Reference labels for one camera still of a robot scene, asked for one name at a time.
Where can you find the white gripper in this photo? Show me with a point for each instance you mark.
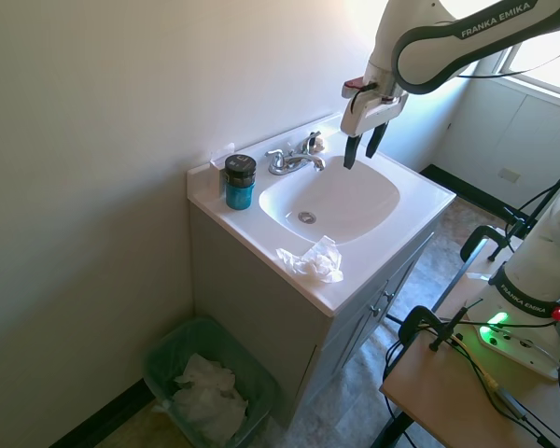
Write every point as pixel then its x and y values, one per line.
pixel 368 114

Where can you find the white tissue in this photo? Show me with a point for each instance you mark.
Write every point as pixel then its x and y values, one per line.
pixel 317 263

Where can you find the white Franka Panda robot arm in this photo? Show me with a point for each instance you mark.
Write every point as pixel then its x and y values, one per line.
pixel 420 56

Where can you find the green plastic trash bin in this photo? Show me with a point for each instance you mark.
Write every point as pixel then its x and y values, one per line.
pixel 168 354

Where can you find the beige seashell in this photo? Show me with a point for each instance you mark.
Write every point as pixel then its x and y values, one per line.
pixel 319 144

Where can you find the chrome sink drain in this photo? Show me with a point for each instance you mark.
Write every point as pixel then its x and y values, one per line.
pixel 307 216

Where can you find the blue jar with black lid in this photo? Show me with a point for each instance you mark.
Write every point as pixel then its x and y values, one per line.
pixel 239 189

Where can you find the white vanity top with sink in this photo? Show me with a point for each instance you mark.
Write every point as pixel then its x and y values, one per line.
pixel 242 224

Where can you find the black metal table clamp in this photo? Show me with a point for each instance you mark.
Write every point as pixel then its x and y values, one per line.
pixel 417 317
pixel 480 233

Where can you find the silver cabinet knob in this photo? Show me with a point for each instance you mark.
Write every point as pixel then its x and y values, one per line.
pixel 376 310
pixel 388 295

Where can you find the grey vanity cabinet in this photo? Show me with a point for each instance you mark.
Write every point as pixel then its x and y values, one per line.
pixel 261 303

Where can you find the light wooden table board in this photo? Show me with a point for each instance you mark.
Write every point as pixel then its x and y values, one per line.
pixel 443 387

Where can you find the crumpled white paper waste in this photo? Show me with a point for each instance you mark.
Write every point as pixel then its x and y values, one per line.
pixel 210 401

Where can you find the black baseboard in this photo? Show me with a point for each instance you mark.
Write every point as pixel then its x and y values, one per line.
pixel 107 410

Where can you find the black and red wrist camera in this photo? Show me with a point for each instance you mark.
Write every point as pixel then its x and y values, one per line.
pixel 354 85

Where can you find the beige wall outlet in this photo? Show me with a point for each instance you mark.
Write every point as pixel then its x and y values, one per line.
pixel 509 174

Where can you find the window with white frame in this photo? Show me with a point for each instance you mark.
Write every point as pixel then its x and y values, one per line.
pixel 546 51

